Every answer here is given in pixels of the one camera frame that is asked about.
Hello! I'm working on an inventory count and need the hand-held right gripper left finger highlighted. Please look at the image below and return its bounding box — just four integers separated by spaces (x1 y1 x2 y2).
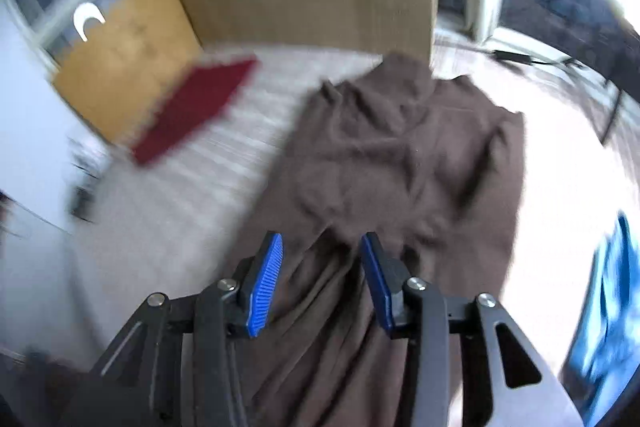
92 232 284 427

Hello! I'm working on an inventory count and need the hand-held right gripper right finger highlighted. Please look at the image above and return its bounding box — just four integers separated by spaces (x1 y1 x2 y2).
360 232 583 427

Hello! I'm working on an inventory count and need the brown shirt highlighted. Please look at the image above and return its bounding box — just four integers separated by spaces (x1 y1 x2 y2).
220 52 526 427

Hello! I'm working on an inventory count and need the plaid rug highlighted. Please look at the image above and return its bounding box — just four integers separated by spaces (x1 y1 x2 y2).
65 42 626 427

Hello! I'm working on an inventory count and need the dark red folded cloth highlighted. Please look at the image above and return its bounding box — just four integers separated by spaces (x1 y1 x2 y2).
132 57 261 168

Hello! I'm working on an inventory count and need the blue garment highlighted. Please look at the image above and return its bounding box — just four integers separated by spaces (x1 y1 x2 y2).
567 212 640 427

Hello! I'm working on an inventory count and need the pine plank board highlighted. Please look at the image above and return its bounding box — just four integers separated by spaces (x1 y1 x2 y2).
50 0 203 148

